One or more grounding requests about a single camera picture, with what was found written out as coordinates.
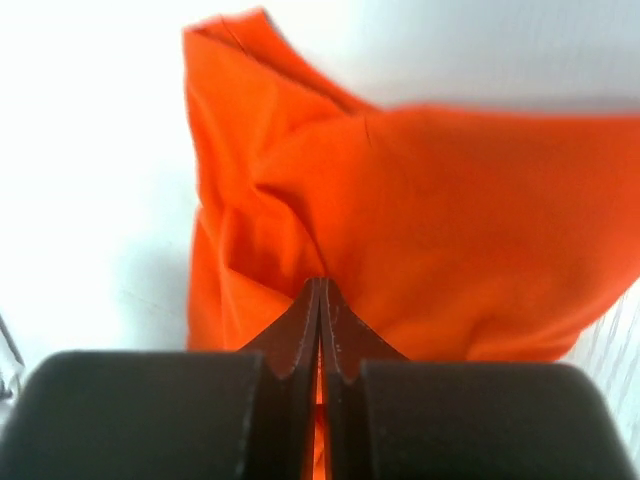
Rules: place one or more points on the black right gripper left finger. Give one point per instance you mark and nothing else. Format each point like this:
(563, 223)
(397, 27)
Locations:
(247, 414)

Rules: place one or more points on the orange t shirt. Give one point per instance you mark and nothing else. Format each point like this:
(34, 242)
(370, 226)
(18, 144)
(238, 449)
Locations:
(457, 236)

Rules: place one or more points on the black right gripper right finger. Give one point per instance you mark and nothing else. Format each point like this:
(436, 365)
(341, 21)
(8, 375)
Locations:
(390, 418)

